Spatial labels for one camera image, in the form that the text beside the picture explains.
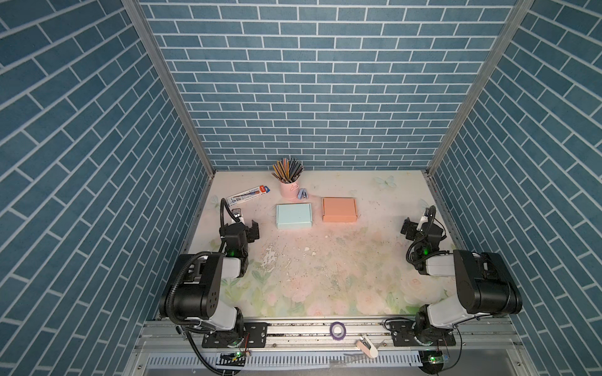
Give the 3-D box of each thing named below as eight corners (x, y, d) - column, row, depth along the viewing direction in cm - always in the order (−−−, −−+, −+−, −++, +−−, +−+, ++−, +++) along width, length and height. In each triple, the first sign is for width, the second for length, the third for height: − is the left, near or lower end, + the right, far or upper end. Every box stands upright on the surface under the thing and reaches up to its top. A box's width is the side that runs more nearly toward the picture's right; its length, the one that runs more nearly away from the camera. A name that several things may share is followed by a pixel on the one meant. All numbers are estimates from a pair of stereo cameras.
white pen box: (229, 206, 109) (227, 203, 107) (227, 201, 111) (225, 197, 109) (269, 191, 115) (269, 188, 113) (267, 186, 117) (266, 183, 115)
